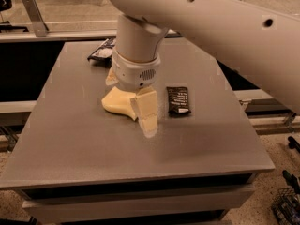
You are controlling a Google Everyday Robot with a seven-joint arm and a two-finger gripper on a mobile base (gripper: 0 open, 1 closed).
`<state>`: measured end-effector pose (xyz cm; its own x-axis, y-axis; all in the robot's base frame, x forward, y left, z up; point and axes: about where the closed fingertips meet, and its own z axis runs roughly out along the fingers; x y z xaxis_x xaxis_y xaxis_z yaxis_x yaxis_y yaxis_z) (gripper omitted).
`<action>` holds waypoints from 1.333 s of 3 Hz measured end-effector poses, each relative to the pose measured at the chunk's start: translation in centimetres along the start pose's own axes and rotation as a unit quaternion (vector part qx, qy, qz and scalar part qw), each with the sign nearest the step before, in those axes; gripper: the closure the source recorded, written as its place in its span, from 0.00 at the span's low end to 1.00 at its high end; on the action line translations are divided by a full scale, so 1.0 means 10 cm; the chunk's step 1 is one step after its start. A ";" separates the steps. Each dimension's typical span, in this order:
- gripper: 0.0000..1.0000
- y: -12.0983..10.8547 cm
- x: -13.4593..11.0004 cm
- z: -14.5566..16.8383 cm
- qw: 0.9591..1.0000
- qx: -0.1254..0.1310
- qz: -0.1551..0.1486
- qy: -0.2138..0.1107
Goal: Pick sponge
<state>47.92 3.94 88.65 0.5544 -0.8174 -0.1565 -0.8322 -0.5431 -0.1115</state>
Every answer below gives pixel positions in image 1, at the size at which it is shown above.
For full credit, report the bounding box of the blue white crumpled bag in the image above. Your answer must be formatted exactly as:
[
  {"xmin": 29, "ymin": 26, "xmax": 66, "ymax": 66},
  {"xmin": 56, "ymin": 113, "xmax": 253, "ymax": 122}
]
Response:
[{"xmin": 87, "ymin": 38, "xmax": 116, "ymax": 61}]

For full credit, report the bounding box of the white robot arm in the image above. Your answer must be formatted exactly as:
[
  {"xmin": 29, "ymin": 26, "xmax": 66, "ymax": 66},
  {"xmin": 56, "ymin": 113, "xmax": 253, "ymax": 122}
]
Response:
[{"xmin": 110, "ymin": 0, "xmax": 300, "ymax": 113}]

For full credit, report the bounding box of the grey horizontal rail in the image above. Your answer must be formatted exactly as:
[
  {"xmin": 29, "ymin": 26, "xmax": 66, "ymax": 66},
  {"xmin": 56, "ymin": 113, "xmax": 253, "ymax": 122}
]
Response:
[{"xmin": 0, "ymin": 29, "xmax": 182, "ymax": 44}]

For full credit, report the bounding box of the black wire basket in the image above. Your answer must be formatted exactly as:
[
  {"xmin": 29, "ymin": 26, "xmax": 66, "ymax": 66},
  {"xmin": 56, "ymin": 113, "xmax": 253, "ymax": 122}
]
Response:
[{"xmin": 271, "ymin": 187, "xmax": 300, "ymax": 225}]

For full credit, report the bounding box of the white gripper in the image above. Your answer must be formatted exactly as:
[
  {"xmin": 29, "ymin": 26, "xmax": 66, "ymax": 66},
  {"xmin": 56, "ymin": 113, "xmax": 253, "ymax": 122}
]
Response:
[{"xmin": 105, "ymin": 49, "xmax": 160, "ymax": 138}]

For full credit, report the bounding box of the left metal bracket post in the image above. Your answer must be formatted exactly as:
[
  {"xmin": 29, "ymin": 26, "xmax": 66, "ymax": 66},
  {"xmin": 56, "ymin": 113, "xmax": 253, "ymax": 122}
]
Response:
[{"xmin": 22, "ymin": 0, "xmax": 48, "ymax": 38}]

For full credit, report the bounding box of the yellow wavy sponge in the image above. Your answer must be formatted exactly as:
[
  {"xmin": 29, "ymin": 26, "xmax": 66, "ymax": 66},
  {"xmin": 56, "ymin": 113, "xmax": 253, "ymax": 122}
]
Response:
[{"xmin": 101, "ymin": 86, "xmax": 137, "ymax": 121}]

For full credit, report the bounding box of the black snack bar wrapper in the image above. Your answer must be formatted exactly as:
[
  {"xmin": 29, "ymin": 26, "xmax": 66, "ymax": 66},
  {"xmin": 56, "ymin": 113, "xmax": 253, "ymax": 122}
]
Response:
[{"xmin": 167, "ymin": 86, "xmax": 191, "ymax": 115}]

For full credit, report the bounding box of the grey table with drawers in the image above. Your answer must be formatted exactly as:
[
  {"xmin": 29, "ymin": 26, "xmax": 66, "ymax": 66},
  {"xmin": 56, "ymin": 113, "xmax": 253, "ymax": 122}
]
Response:
[{"xmin": 0, "ymin": 38, "xmax": 274, "ymax": 225}]

